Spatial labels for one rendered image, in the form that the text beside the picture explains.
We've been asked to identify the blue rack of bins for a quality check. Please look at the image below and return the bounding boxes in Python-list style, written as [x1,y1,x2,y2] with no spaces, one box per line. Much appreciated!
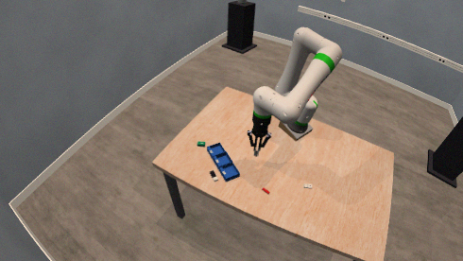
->
[207,143,240,182]

